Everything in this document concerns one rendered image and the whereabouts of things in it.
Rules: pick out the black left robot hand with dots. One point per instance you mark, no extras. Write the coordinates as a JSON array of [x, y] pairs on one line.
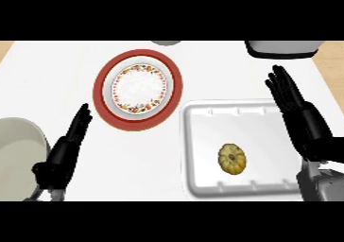
[[62, 151]]

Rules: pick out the grey round object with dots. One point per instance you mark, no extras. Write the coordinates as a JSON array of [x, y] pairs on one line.
[[166, 42]]

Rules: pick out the yellow squash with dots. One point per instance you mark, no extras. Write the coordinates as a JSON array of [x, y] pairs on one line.
[[232, 159]]

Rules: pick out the red round placemat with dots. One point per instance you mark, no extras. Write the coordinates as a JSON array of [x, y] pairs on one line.
[[171, 72]]

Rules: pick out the white tray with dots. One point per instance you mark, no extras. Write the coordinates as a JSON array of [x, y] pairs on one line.
[[239, 148]]

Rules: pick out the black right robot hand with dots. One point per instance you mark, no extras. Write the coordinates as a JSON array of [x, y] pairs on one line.
[[310, 126]]

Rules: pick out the white floral plate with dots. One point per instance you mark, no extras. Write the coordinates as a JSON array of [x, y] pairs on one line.
[[138, 87]]

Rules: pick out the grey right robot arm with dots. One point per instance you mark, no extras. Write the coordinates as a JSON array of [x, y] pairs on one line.
[[325, 181]]

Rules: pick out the grey appliance with dark base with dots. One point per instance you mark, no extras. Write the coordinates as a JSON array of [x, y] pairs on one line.
[[282, 48]]

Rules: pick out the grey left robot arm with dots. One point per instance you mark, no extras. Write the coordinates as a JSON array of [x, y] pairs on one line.
[[45, 194]]

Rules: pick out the beige round bowl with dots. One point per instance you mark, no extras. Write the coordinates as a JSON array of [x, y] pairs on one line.
[[14, 160]]

